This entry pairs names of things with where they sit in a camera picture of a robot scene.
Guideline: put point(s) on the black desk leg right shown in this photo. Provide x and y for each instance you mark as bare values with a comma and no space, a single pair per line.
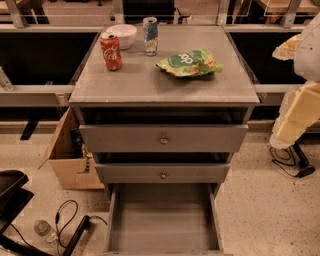
305,168

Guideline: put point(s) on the black chair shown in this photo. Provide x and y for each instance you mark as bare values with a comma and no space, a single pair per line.
13,198

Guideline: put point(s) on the blue silver energy drink can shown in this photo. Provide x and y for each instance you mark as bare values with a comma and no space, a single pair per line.
150,28

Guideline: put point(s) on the green rice chip bag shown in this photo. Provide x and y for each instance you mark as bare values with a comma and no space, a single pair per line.
190,64

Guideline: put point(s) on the red soda can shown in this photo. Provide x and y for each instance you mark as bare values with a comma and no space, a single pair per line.
111,51

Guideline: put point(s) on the top grey drawer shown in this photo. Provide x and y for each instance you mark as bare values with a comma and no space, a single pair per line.
163,138

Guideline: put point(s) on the clear plastic water bottle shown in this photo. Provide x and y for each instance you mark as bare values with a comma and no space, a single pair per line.
45,231

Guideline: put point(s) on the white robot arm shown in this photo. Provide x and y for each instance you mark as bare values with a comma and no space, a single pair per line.
307,53

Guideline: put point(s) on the open bottom grey drawer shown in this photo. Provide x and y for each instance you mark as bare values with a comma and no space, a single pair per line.
163,220

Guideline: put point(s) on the black bottle in box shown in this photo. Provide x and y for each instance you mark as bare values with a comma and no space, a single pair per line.
77,141

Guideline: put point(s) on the cardboard box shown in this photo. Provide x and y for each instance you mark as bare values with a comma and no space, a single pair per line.
73,170

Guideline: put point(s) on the middle grey drawer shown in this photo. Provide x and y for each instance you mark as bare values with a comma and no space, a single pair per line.
162,173

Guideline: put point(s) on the grey drawer cabinet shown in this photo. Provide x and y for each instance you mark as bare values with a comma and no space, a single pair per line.
142,93

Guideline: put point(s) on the white bowl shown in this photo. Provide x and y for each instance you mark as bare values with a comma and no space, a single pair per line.
126,34

